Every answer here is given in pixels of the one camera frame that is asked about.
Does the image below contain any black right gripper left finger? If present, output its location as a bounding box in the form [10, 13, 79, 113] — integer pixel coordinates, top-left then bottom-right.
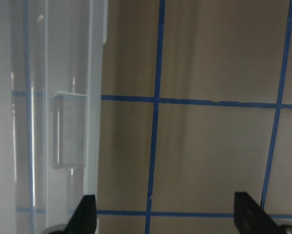
[64, 195, 97, 234]

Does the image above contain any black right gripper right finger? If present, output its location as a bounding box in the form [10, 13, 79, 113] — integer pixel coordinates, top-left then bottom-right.
[234, 192, 279, 234]

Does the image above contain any clear plastic storage box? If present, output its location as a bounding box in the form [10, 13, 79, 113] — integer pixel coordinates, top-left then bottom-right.
[0, 0, 108, 234]

